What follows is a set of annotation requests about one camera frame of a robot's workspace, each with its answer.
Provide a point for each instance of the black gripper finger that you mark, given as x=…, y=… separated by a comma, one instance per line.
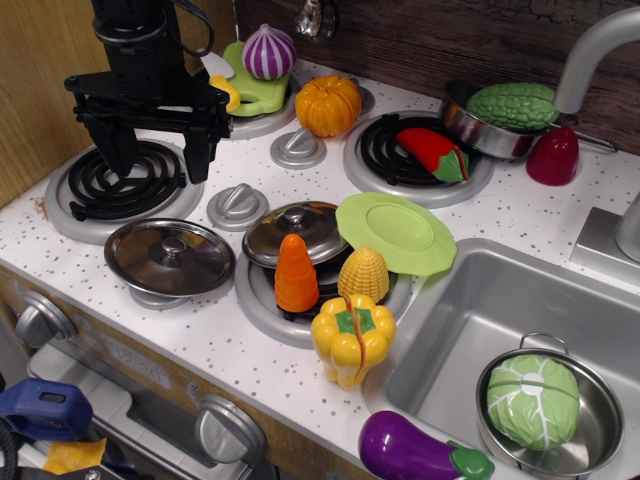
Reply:
x=199, y=152
x=117, y=144

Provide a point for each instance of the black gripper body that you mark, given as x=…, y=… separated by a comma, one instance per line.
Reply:
x=189, y=105

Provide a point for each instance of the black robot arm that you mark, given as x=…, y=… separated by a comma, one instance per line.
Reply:
x=148, y=87

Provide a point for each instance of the large steel pot lid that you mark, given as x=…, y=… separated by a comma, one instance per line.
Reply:
x=169, y=258

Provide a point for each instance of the small steel pot lid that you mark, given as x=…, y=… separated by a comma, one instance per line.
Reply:
x=314, y=221

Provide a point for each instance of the back left burner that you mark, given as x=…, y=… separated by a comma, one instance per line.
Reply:
x=244, y=128

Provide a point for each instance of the front left black burner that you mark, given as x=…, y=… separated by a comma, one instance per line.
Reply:
x=86, y=201

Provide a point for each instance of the black burner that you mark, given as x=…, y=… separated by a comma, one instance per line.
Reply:
x=86, y=201
x=374, y=161

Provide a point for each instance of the green toy cutting board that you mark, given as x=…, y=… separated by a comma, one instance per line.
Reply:
x=257, y=96

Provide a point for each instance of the silver stovetop knob lower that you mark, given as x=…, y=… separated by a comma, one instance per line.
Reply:
x=236, y=208

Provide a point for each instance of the silver stovetop knob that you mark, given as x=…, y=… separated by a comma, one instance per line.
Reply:
x=298, y=150
x=236, y=208

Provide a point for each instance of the silver stovetop knob upper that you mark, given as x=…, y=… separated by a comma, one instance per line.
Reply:
x=298, y=150

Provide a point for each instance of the purple striped toy onion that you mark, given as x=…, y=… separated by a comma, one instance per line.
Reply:
x=269, y=53

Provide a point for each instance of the orange toy pumpkin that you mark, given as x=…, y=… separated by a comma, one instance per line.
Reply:
x=328, y=106

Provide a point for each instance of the front right burner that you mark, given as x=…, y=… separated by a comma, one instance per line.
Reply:
x=256, y=299

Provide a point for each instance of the orange toy carrot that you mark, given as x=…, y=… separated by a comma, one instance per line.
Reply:
x=296, y=285

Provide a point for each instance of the back right black burner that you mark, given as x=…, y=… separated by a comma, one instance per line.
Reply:
x=374, y=161

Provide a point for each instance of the left silver oven knob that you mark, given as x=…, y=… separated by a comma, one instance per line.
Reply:
x=41, y=321

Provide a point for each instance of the silver oven knob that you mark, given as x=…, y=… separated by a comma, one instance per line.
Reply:
x=41, y=321
x=226, y=433

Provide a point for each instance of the yellow toy corn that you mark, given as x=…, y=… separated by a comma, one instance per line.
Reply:
x=364, y=273

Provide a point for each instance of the light green plastic plate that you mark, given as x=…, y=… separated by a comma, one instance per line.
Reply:
x=411, y=239

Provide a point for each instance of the yellow toy bell pepper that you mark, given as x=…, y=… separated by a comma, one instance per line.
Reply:
x=351, y=336

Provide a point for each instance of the red toy chili pepper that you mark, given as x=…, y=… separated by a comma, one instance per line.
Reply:
x=441, y=157

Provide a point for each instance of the steel saucepan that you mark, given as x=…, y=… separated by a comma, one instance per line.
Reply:
x=473, y=132

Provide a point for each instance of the right silver oven knob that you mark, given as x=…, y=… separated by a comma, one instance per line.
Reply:
x=226, y=433

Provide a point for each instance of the yellow cloth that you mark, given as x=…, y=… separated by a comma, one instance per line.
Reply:
x=70, y=456

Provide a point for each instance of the green toy bitter gourd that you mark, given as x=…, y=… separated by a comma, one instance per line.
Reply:
x=518, y=107

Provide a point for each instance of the silver toy sink basin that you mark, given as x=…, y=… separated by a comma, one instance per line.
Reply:
x=493, y=300

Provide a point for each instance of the dark red toy pepper half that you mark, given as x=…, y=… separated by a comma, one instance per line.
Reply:
x=555, y=157

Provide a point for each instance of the purple toy eggplant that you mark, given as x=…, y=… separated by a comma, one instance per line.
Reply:
x=391, y=447

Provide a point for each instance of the green toy cabbage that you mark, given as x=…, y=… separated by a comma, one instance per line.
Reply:
x=534, y=401

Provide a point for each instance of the silver toy faucet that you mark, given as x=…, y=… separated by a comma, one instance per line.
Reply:
x=585, y=56

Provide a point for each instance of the steel pot in sink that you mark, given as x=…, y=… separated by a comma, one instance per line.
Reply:
x=598, y=437

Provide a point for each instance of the yellow handled toy knife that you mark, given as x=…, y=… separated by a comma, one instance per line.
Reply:
x=220, y=73

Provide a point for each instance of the silver wall hook knob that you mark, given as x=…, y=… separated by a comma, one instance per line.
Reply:
x=317, y=20

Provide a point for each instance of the blue clamp handle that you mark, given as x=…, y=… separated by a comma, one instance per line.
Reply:
x=46, y=410

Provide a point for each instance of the silver oven door handle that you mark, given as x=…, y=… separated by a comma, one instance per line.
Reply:
x=133, y=444

